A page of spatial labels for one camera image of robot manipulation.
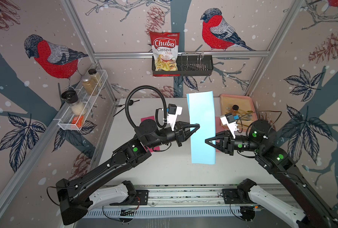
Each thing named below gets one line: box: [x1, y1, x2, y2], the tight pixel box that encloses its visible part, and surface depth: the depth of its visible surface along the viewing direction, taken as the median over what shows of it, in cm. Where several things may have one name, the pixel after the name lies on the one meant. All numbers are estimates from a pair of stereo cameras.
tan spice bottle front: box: [82, 76, 99, 96], surface depth 78 cm
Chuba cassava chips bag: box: [149, 31, 181, 77], surface depth 85 cm
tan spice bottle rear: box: [88, 68, 103, 88], surface depth 82 cm
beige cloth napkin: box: [220, 95, 256, 127], surface depth 116 cm
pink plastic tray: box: [219, 94, 258, 133], surface depth 116 cm
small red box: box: [71, 115, 85, 128], surface depth 68 cm
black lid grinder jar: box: [60, 89, 88, 117], surface depth 67 cm
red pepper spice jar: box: [231, 104, 240, 116], surface depth 105 cm
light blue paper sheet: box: [186, 91, 216, 165], surface depth 55 cm
